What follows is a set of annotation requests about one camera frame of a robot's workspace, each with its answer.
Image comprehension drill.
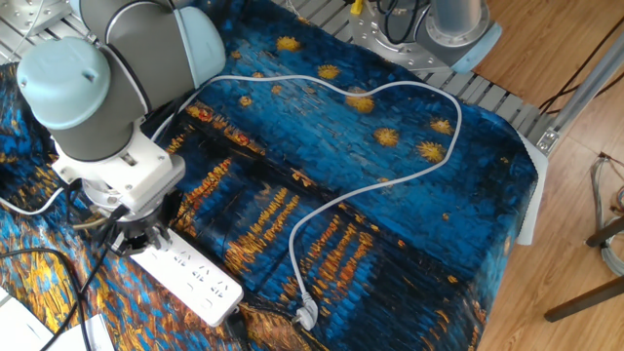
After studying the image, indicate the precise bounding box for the black plug with cable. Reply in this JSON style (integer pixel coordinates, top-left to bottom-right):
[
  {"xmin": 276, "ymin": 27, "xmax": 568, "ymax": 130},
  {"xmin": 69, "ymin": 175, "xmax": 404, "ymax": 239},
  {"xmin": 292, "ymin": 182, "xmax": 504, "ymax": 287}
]
[{"xmin": 226, "ymin": 311, "xmax": 251, "ymax": 351}]

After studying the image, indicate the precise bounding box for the starry night patterned tablecloth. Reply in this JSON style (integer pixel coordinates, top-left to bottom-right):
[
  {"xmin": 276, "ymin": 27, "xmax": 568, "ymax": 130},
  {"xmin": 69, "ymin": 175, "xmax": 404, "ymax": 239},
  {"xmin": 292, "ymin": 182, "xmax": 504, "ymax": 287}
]
[{"xmin": 0, "ymin": 0, "xmax": 550, "ymax": 351}]

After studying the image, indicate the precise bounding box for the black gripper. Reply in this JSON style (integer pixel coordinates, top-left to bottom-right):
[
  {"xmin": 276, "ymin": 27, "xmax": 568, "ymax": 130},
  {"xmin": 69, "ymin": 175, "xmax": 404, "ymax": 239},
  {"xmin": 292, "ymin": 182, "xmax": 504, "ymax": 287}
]
[{"xmin": 104, "ymin": 207, "xmax": 173, "ymax": 258}]

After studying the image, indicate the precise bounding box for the aluminium frame post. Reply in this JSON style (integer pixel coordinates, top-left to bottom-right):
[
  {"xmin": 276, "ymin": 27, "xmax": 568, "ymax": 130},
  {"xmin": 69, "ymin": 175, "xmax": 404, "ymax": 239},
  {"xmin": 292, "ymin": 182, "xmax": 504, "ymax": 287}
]
[{"xmin": 535, "ymin": 31, "xmax": 624, "ymax": 157}]

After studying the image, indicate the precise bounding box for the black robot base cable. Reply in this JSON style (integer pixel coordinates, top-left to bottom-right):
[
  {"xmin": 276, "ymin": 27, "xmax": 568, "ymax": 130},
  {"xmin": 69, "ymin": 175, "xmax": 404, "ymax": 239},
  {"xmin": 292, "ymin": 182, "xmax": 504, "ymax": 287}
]
[{"xmin": 374, "ymin": 0, "xmax": 433, "ymax": 46}]

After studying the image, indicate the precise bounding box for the thin white two-prong cord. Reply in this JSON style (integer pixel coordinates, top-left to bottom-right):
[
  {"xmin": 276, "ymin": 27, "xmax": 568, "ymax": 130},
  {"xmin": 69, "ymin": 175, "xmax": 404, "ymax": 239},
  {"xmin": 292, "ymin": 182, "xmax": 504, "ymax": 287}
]
[{"xmin": 0, "ymin": 186, "xmax": 67, "ymax": 216}]

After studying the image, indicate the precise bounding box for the white flat box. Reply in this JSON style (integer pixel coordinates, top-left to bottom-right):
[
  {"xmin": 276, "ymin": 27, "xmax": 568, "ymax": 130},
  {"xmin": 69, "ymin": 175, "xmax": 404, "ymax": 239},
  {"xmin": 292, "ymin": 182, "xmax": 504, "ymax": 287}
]
[
  {"xmin": 0, "ymin": 287, "xmax": 55, "ymax": 351},
  {"xmin": 48, "ymin": 313, "xmax": 117, "ymax": 351}
]

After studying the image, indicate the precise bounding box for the thin white wire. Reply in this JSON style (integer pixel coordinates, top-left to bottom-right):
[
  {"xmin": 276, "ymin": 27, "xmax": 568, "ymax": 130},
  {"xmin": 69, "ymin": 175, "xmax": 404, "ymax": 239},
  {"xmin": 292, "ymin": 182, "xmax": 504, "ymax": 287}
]
[{"xmin": 5, "ymin": 0, "xmax": 46, "ymax": 62}]

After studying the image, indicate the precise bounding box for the grey floor cable bundle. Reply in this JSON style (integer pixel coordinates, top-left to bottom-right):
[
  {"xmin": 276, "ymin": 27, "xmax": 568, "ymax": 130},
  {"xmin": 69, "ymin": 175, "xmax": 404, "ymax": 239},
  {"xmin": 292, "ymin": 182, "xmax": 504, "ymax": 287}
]
[{"xmin": 589, "ymin": 153, "xmax": 624, "ymax": 277}]

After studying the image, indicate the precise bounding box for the black floor cable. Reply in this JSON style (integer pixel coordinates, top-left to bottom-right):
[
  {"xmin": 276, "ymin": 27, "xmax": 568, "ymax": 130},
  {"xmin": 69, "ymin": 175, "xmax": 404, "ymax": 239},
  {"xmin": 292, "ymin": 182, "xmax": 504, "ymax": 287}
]
[
  {"xmin": 544, "ymin": 71, "xmax": 624, "ymax": 117},
  {"xmin": 538, "ymin": 17, "xmax": 624, "ymax": 111}
]

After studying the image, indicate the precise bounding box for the dark wooden furniture leg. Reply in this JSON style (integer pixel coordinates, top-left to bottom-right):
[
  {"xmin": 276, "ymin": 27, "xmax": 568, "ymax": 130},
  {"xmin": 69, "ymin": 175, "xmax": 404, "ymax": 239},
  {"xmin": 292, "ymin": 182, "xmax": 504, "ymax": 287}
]
[
  {"xmin": 544, "ymin": 275, "xmax": 624, "ymax": 324},
  {"xmin": 584, "ymin": 216, "xmax": 624, "ymax": 249}
]

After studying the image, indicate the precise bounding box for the thick white three-prong cord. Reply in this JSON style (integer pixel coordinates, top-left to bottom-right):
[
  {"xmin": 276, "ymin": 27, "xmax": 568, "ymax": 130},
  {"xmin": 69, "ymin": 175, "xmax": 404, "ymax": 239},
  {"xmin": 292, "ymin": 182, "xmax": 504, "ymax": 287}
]
[{"xmin": 149, "ymin": 72, "xmax": 463, "ymax": 332}]

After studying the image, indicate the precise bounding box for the silver finned wrist block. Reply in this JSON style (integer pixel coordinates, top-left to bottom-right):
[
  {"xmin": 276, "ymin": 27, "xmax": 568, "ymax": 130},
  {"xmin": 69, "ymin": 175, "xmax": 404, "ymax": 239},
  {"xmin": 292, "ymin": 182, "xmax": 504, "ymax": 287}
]
[{"xmin": 130, "ymin": 155, "xmax": 187, "ymax": 214}]

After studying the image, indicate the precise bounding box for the perforated aluminium plate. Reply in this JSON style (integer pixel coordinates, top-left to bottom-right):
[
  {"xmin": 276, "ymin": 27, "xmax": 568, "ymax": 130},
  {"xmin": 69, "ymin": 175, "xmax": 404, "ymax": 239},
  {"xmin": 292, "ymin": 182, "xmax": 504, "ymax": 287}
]
[{"xmin": 0, "ymin": 0, "xmax": 74, "ymax": 38}]

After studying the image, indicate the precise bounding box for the white power strip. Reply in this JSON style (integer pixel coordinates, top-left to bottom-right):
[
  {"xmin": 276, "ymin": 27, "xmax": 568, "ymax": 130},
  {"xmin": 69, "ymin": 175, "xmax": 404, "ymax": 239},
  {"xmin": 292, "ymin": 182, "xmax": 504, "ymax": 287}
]
[{"xmin": 130, "ymin": 228, "xmax": 245, "ymax": 328}]

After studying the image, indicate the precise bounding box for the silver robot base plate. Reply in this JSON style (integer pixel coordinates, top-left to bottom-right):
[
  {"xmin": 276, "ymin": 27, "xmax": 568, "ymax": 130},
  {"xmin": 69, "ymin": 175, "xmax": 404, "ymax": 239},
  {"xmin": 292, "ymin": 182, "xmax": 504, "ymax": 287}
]
[{"xmin": 348, "ymin": 0, "xmax": 464, "ymax": 74}]

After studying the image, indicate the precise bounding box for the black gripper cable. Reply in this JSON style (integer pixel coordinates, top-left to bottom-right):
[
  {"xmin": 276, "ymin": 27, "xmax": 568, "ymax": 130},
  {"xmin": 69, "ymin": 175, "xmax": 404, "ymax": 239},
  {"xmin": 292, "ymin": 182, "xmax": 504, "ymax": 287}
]
[{"xmin": 64, "ymin": 177, "xmax": 131, "ymax": 248}]

